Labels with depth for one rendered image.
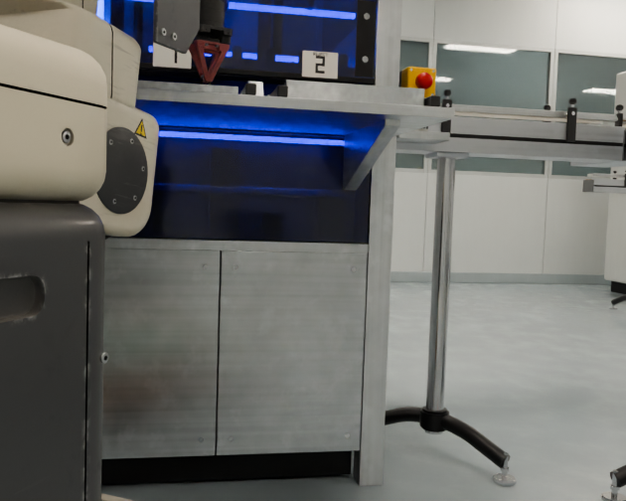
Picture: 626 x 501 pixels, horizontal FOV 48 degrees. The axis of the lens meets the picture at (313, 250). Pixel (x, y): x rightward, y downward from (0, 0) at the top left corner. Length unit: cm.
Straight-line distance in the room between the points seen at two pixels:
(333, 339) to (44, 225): 123
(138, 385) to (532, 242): 574
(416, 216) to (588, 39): 240
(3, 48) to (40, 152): 7
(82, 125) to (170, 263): 109
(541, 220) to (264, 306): 562
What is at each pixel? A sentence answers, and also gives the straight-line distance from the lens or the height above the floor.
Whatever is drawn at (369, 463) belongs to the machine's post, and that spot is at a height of 6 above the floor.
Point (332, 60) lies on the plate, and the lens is 171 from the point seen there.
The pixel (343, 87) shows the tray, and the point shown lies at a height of 91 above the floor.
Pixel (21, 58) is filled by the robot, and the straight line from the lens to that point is 54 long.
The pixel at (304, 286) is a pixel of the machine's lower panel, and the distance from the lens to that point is 168.
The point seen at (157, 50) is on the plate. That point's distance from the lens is 167.
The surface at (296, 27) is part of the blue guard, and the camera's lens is 171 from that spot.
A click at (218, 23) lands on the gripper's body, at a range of 145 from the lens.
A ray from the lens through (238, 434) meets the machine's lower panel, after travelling 174.
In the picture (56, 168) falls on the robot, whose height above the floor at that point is 71.
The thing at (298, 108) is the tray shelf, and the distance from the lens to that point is 127.
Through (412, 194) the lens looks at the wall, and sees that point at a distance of 659.
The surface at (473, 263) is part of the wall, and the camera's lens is 684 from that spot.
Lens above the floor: 69
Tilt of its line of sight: 4 degrees down
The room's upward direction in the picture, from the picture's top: 2 degrees clockwise
